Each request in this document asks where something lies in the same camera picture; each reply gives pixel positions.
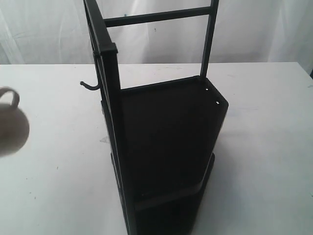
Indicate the black metal hook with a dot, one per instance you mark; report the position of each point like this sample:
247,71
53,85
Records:
89,87

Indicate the black metal shelf rack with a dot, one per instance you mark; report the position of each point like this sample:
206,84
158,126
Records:
162,135

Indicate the pink ceramic mug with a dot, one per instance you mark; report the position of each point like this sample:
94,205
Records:
14,125

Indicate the white backdrop curtain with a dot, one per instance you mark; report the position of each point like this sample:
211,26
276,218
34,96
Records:
56,32

